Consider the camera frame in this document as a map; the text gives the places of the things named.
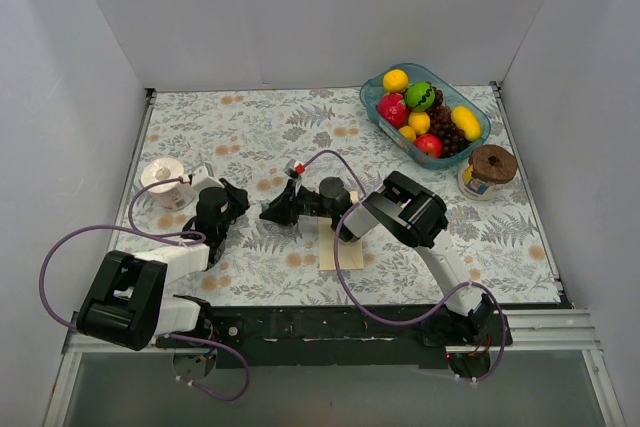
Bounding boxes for beige paper envelope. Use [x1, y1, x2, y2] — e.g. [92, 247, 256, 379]
[318, 217, 364, 272]

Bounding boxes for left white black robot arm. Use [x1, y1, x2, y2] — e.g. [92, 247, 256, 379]
[76, 179, 249, 351]

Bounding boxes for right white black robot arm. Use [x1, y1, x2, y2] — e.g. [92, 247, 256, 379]
[259, 171, 501, 346]

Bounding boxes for white toilet paper roll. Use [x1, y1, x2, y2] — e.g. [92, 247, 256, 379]
[140, 157, 195, 212]

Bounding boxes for floral patterned table mat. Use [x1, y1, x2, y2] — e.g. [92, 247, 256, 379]
[134, 88, 560, 306]

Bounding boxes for small orange lemon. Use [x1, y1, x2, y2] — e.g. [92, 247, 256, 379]
[398, 125, 417, 144]

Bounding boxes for red strawberry toy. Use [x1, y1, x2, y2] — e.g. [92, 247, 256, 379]
[376, 93, 409, 129]

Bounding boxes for red apple toy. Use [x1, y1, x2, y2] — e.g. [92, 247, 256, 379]
[414, 134, 443, 158]

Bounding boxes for teal plastic fruit basket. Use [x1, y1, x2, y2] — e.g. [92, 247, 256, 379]
[360, 63, 491, 170]

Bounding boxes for small yellow lemon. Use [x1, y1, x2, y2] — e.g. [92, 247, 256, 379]
[408, 112, 431, 136]

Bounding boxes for dark purple grapes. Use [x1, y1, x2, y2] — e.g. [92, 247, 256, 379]
[426, 90, 470, 158]

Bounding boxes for yellow orange fruit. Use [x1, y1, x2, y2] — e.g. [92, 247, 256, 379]
[382, 69, 409, 93]

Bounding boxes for green watermelon toy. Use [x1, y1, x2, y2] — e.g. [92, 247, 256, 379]
[405, 82, 436, 112]

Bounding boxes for white labelled jar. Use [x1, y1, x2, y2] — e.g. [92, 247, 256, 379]
[457, 164, 503, 201]

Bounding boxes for yellow mango toy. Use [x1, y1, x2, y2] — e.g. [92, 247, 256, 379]
[450, 105, 483, 142]

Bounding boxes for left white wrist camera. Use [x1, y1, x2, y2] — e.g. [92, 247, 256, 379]
[189, 162, 220, 193]

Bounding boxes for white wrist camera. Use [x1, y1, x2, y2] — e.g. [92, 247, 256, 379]
[284, 159, 305, 187]
[189, 162, 220, 193]

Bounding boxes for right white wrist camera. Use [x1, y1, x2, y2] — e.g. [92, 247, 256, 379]
[284, 159, 305, 187]

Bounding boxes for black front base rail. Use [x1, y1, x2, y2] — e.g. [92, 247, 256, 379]
[158, 306, 511, 369]

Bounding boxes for aluminium frame profile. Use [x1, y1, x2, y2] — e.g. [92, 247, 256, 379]
[44, 334, 177, 426]

